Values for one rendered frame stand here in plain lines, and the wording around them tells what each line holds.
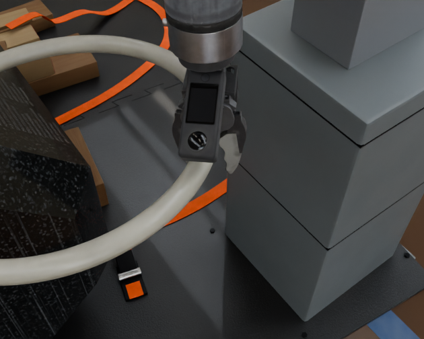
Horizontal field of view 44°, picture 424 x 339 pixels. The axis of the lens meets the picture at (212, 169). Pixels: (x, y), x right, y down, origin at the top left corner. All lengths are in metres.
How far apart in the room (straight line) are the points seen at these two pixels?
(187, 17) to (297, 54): 0.54
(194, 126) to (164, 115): 1.54
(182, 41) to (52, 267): 0.29
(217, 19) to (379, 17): 0.53
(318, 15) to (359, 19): 0.11
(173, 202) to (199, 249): 1.13
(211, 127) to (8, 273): 0.28
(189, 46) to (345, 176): 0.57
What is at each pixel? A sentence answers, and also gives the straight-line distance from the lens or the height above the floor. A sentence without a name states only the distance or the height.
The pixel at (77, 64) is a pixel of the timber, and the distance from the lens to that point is 2.35.
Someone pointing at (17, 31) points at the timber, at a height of 0.20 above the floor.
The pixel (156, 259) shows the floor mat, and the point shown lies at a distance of 1.75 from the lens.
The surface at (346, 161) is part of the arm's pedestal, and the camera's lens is 1.07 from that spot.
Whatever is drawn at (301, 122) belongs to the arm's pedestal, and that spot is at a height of 0.74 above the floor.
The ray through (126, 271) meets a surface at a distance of 1.71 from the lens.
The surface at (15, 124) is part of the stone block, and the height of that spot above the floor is 0.73.
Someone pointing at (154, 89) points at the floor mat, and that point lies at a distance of 2.30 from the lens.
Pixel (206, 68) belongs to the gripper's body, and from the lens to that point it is 0.64.
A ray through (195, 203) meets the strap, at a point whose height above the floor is 0.02.
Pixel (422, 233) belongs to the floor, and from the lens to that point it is 1.95.
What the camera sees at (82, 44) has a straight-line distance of 0.95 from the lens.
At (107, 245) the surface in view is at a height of 1.00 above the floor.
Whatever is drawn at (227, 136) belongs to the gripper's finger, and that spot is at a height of 0.99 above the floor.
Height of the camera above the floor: 1.52
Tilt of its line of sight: 50 degrees down
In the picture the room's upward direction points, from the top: straight up
